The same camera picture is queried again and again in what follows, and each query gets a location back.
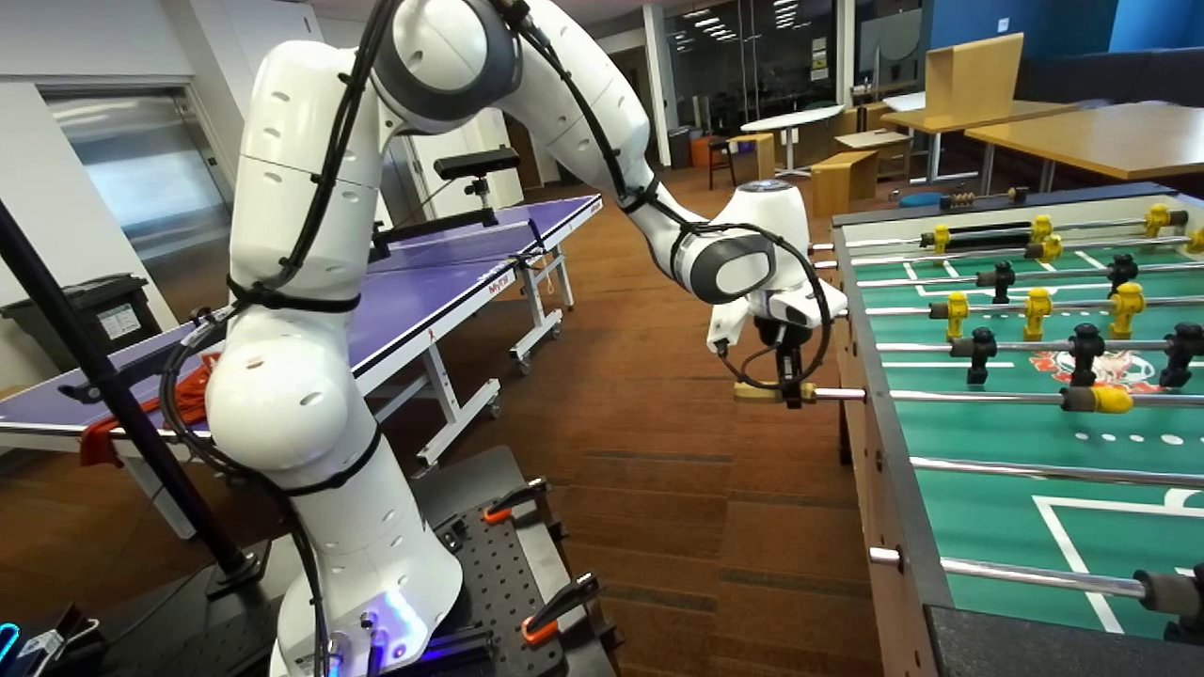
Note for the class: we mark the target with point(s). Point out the black camera stand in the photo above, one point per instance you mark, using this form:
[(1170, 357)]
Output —
[(476, 162)]

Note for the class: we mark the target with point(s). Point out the blue ping pong table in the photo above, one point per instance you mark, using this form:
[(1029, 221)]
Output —
[(426, 284)]

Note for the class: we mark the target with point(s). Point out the orange black clamp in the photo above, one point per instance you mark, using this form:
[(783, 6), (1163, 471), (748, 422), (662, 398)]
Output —
[(558, 610), (516, 502)]

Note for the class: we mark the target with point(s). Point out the red cloth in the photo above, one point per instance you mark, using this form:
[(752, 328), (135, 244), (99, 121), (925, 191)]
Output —
[(189, 390)]

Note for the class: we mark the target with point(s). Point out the bare steel foosball rod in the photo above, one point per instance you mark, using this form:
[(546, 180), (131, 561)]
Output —
[(1038, 471)]

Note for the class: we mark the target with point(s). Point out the black box with label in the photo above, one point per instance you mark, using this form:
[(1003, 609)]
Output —
[(106, 323)]

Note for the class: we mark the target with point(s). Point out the foosball rod three yellow players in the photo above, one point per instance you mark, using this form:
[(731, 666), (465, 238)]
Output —
[(1034, 309)]

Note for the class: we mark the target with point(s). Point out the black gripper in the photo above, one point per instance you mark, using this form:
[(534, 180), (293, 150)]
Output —
[(783, 340)]

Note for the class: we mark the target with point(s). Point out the black tripod pole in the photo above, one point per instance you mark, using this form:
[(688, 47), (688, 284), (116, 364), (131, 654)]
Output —
[(112, 390)]

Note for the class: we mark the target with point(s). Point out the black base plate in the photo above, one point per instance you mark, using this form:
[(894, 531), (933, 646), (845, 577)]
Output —
[(481, 471)]

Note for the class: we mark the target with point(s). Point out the white round table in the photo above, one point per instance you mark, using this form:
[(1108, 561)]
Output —
[(791, 121)]

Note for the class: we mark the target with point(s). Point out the foosball rod one black player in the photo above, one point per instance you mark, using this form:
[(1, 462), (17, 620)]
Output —
[(1038, 577)]

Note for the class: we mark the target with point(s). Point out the black perforated breadboard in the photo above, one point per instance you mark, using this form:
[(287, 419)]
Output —
[(500, 590)]

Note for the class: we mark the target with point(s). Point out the foosball rod two black players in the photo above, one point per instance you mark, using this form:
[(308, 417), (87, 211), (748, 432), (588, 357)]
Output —
[(997, 281)]

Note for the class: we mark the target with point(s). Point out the foosball rod yellow goalkeeper players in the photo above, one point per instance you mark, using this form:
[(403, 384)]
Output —
[(1038, 230)]

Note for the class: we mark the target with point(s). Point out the wooden table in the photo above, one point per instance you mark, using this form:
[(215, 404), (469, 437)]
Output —
[(1105, 137)]

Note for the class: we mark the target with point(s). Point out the foosball rod three black players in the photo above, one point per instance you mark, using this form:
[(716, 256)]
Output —
[(1084, 352)]

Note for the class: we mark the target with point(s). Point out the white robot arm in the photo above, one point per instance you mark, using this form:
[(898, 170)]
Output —
[(293, 378)]

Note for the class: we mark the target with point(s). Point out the green foosball table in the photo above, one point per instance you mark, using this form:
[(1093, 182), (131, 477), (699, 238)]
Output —
[(1003, 432)]

